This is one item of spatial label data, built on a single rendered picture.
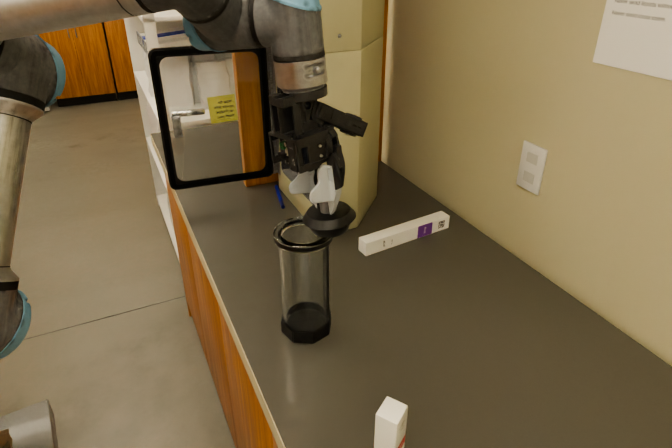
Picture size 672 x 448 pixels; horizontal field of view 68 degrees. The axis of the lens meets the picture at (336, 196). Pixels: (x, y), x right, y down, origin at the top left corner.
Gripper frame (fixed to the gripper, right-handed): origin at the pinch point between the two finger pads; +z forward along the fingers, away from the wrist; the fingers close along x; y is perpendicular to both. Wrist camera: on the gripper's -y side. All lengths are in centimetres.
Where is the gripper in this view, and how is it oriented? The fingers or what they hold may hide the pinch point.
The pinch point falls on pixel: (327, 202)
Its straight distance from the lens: 84.2
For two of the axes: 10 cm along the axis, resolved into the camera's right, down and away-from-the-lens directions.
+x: 6.6, 2.7, -7.0
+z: 0.9, 9.0, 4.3
